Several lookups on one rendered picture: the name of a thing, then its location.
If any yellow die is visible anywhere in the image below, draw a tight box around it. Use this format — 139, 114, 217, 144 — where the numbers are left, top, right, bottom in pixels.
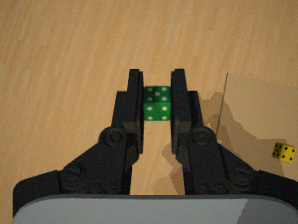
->
272, 143, 297, 163

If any green die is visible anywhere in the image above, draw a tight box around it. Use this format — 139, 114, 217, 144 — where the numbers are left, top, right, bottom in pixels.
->
143, 86, 171, 121

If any beige flat mat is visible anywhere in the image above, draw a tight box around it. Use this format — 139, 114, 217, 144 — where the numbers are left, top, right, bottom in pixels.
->
216, 72, 298, 182

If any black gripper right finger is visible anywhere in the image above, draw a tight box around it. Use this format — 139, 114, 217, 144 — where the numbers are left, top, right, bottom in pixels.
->
170, 69, 298, 210

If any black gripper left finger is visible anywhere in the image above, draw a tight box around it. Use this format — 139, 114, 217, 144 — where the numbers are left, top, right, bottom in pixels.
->
13, 69, 144, 218

